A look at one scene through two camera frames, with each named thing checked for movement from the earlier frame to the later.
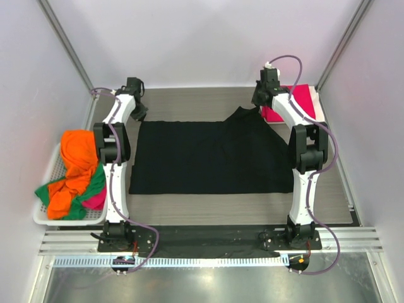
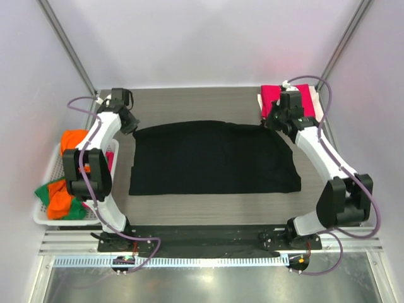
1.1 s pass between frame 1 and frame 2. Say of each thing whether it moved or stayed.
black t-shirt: stayed
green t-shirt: stayed
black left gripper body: moved
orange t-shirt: stayed
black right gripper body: moved
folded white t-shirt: stayed
